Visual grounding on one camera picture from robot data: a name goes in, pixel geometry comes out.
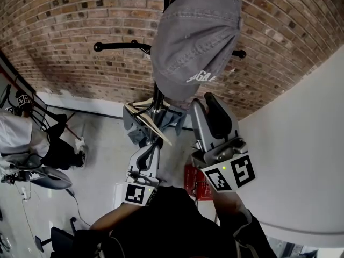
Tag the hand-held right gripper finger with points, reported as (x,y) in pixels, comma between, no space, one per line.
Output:
(200,122)
(223,120)

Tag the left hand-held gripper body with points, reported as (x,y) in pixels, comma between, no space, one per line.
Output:
(134,193)

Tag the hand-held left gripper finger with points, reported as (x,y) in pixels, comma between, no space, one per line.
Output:
(155,163)
(135,161)

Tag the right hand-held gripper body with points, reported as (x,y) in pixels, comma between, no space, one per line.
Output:
(228,171)

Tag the grey baseball cap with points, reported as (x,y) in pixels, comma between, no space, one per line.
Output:
(193,42)

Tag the black metal coat rack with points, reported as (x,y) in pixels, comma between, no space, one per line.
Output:
(121,46)

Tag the person's right forearm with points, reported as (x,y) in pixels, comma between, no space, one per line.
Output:
(228,206)

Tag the person's left forearm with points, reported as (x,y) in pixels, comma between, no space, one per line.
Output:
(113,218)

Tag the grey garment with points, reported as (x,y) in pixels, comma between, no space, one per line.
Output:
(137,136)

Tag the light wooden clothes hanger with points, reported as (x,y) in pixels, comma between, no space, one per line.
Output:
(153,125)

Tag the red fire equipment box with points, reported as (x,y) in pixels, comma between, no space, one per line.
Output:
(190,179)

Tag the person's black clothing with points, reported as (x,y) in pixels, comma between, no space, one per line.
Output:
(166,224)

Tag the white sheet on floor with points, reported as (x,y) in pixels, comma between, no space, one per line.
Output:
(79,143)

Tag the grey office chair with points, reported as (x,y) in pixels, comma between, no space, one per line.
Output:
(53,181)

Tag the black office chair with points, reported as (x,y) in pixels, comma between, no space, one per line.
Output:
(63,238)

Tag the black bag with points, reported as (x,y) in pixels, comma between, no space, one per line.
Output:
(59,122)

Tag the white power strip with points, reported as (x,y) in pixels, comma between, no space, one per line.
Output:
(24,193)

